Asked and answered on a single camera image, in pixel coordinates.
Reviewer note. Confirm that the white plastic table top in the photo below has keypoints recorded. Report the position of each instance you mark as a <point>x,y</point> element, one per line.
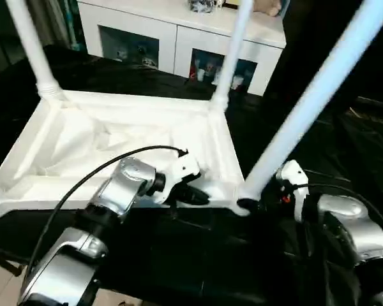
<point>115,143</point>

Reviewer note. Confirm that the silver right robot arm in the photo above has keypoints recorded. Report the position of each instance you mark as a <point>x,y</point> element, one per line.
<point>357,223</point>

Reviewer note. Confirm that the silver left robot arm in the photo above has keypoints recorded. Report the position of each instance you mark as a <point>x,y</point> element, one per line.
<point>121,188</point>

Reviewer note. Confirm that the black shiny mat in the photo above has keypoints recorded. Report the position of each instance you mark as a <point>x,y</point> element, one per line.
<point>194,255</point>

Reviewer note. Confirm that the small white cup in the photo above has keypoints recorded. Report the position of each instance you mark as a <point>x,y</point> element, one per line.
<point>200,76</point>
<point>237,82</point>

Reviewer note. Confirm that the red bottle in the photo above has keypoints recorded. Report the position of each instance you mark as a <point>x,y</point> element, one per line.
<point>193,74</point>

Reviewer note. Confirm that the white printed mug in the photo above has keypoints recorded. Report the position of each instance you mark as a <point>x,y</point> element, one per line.
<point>212,71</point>

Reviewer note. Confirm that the long black bar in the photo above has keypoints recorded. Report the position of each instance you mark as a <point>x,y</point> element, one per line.
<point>376,103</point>

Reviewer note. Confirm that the white sideboard cabinet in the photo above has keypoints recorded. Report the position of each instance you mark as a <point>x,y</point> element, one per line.
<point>140,22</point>

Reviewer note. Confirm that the beige teddy bear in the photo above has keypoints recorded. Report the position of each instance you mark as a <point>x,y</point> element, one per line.
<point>268,6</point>

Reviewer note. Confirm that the dark cluttered bundle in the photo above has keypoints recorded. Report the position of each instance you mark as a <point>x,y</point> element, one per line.
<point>200,5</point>

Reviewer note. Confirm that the beige curtain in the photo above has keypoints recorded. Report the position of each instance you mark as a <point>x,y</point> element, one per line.
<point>48,22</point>

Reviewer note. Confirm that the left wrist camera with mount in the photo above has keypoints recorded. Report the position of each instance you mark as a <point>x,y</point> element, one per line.
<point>182,172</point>

